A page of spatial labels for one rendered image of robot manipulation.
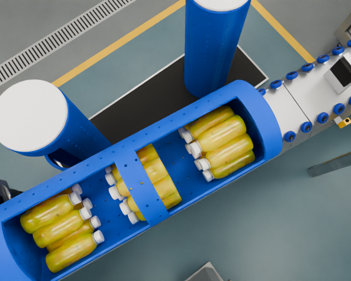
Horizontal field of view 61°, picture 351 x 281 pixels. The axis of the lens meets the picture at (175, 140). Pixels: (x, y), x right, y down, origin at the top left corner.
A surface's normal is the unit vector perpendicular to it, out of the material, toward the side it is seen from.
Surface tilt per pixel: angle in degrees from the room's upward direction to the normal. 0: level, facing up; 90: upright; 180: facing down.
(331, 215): 0
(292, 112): 0
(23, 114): 0
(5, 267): 22
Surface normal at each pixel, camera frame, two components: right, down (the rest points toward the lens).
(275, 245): -0.02, -0.25
